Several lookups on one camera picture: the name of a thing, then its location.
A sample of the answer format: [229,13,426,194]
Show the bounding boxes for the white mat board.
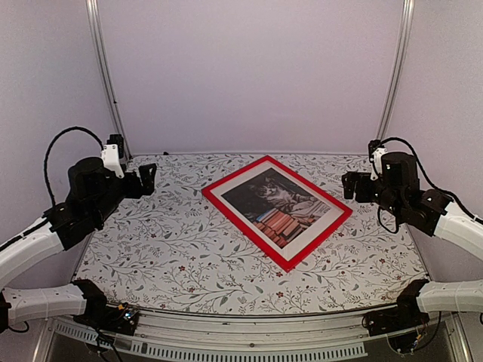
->
[209,160,346,262]

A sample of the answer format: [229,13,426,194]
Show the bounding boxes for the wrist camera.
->
[101,133,125,179]
[368,140,387,181]

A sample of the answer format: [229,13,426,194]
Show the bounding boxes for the red wooden picture frame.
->
[201,154,354,274]

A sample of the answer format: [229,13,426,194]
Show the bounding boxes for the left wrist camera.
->
[101,133,125,179]

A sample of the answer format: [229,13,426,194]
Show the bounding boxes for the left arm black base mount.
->
[72,280,140,336]

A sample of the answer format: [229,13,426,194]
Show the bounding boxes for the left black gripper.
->
[91,163,156,224]

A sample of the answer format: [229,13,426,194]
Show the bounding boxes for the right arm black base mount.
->
[361,292,429,336]

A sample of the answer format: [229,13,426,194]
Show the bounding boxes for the left aluminium corner post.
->
[85,0,132,160]

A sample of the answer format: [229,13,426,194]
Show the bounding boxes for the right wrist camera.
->
[368,140,387,181]

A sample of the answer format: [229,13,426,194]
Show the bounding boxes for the aluminium corner post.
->
[85,0,132,160]
[376,0,415,139]

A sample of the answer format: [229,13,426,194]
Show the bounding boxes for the cat photo print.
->
[222,167,331,249]

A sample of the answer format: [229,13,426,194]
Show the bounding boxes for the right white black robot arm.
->
[342,138,482,329]

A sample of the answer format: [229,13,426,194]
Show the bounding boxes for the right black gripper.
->
[342,171,402,219]

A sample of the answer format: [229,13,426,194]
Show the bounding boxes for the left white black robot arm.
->
[1,134,157,331]

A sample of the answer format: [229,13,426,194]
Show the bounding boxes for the right aluminium corner post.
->
[376,0,415,139]

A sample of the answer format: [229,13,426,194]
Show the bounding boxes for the floral patterned table cover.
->
[76,154,427,315]

